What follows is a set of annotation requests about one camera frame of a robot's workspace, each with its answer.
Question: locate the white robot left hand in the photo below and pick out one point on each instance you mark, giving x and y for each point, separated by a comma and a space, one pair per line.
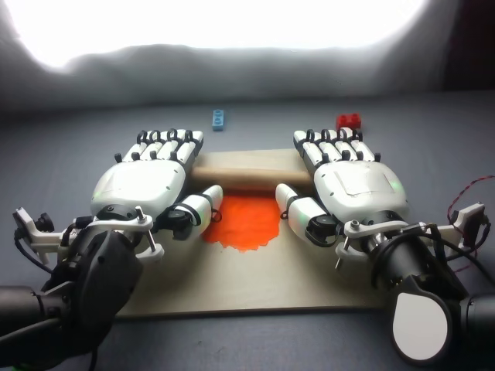
139, 185

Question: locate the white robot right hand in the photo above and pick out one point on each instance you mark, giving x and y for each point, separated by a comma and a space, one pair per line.
359, 189

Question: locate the wooden rolling pin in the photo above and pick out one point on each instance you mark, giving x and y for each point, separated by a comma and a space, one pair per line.
251, 175

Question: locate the red toy brick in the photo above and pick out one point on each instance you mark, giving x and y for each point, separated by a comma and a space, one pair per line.
348, 120

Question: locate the grey table cloth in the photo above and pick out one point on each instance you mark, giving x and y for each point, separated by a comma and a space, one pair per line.
58, 147

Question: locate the light blue toy brick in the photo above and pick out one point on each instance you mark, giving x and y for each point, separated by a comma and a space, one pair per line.
219, 120

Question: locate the orange play dough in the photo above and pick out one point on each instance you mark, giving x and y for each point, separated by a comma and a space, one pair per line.
243, 220

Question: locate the light wooden board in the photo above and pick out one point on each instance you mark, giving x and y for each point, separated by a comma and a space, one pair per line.
251, 278

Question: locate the white backdrop sheet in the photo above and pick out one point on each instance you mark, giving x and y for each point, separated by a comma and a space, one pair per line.
232, 69

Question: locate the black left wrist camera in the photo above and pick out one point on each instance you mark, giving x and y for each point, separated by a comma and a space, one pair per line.
42, 222

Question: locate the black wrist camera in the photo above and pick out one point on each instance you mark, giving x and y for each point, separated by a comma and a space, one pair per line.
42, 222
473, 232

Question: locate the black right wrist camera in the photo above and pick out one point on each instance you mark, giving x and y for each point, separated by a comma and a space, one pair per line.
473, 232

